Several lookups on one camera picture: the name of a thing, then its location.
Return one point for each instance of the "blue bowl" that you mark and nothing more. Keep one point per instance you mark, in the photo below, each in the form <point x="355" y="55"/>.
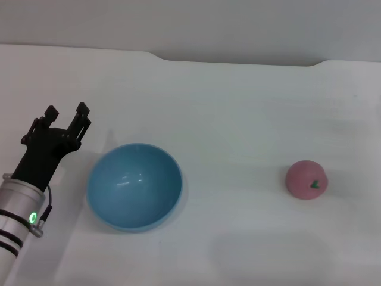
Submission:
<point x="149" y="193"/>

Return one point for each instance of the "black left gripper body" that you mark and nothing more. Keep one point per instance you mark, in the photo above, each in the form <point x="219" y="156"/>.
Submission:
<point x="44" y="155"/>

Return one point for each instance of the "pink toy peach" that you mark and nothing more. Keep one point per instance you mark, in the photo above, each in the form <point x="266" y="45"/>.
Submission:
<point x="300" y="178"/>

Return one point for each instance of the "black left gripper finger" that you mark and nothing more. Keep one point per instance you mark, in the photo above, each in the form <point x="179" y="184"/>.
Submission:
<point x="80" y="119"/>
<point x="51" y="113"/>

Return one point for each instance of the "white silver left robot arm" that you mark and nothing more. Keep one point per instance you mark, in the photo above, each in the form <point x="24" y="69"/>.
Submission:
<point x="15" y="208"/>

